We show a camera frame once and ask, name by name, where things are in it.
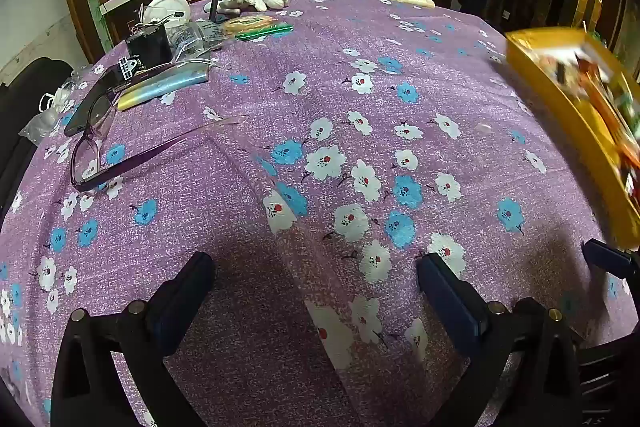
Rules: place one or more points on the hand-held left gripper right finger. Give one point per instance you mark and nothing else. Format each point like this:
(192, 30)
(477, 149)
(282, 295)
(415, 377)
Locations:
(445, 292)

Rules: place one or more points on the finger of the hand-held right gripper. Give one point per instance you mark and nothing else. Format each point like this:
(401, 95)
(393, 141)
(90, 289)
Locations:
(610, 257)

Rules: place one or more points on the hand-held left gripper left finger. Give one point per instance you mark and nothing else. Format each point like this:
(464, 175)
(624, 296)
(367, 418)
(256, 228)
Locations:
(182, 302)

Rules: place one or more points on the yellow cardboard box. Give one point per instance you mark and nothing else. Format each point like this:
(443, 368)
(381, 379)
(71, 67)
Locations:
(550, 94)

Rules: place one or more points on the purple eyeglasses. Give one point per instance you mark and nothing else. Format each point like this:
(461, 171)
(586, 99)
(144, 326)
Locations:
(90, 157)

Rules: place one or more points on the iridescent pouch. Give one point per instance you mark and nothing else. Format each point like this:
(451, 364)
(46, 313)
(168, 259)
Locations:
(165, 84)

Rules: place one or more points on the black smartphone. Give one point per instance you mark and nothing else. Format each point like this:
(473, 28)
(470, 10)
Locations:
(95, 99)

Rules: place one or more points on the clear plastic bag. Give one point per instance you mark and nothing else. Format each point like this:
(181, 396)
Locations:
(195, 37)
(52, 107)

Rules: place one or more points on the small black box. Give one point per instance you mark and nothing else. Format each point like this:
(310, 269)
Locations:
(150, 47)

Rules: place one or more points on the yellow green flat packet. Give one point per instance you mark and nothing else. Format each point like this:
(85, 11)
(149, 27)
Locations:
(247, 24)

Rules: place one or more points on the cream long packet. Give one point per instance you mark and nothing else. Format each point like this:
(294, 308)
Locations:
(407, 0)

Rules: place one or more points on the purple floral tablecloth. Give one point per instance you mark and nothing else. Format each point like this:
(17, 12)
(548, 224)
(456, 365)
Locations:
(300, 32)

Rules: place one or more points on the white round plate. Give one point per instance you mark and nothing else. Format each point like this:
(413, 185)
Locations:
(167, 4)

